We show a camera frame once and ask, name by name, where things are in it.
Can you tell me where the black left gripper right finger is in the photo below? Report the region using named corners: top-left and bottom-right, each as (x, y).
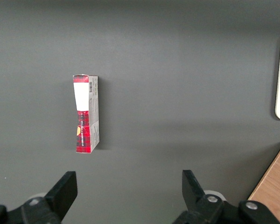
top-left (172, 169), bottom-right (280, 224)

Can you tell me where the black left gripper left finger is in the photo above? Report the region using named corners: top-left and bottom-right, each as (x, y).
top-left (0, 171), bottom-right (78, 224)

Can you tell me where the wooden drawer cabinet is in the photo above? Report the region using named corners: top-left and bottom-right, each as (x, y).
top-left (247, 141), bottom-right (280, 224)

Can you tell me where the red and grey carton box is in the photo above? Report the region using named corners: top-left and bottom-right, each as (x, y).
top-left (72, 74), bottom-right (101, 155)

